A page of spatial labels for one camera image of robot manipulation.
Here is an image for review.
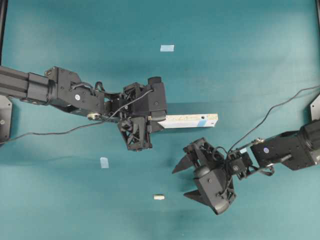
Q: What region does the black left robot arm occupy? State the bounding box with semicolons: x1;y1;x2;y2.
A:
0;66;168;152

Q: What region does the white particle board plank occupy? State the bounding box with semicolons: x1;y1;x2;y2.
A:
159;113;219;129

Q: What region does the right black camera cable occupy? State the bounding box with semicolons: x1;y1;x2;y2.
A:
217;85;320;196

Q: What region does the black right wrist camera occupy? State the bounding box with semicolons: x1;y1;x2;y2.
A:
193;165;236;215

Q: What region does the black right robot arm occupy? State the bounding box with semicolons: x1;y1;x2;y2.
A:
172;120;320;215

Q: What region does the blue tape marker lower-left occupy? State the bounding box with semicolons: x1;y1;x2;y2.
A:
100;157;109;169

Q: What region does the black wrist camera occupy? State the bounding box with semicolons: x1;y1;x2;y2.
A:
193;165;236;215
131;76;168;122

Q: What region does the blue tape marker top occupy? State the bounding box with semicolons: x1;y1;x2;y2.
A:
160;44;175;52

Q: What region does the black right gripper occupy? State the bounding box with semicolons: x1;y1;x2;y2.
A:
172;138;235;204

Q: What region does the black frame post right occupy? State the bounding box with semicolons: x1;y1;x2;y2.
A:
315;0;320;23

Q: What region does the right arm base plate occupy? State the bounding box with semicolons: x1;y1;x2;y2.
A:
309;94;320;121

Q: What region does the left black camera cable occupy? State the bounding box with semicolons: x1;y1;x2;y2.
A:
0;88;154;145

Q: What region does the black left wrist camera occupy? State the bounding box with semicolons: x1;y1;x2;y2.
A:
131;76;168;122

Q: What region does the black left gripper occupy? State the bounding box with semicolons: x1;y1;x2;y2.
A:
117;82;165;152

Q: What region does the black frame post left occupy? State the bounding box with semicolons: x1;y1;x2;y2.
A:
0;0;8;63

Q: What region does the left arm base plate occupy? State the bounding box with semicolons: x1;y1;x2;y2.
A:
0;95;13;147

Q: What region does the black camera cable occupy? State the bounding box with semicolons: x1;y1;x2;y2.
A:
217;85;320;196
0;88;154;145

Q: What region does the black frame post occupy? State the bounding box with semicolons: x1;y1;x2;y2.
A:
0;0;8;63
315;0;320;23

